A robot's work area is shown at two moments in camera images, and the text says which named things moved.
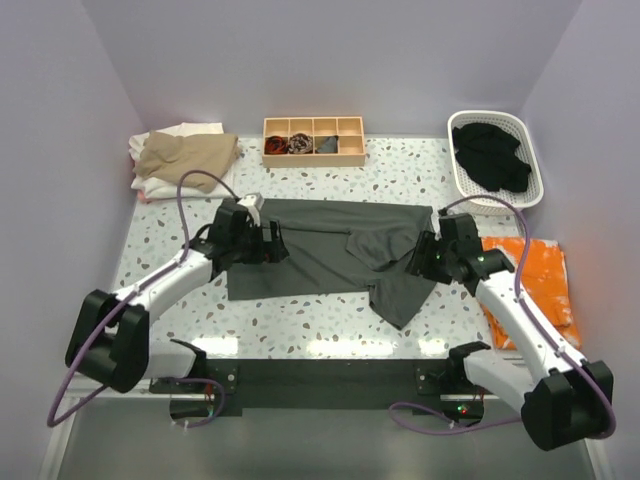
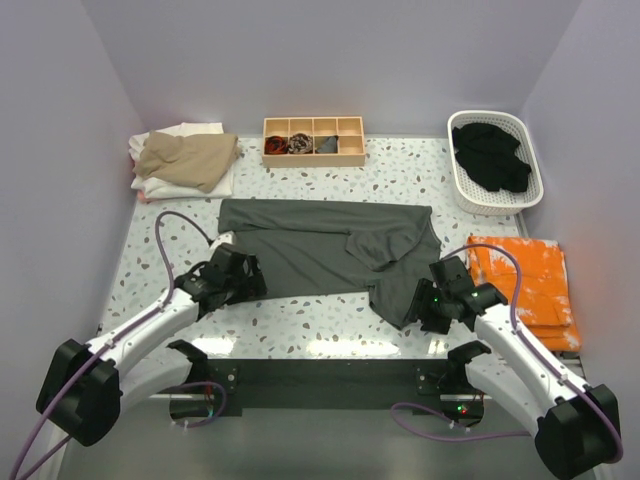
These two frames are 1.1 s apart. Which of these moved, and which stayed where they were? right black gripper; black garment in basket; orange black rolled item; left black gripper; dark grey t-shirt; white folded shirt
Moved: right black gripper; left black gripper
Stayed: black garment in basket; orange black rolled item; white folded shirt; dark grey t-shirt
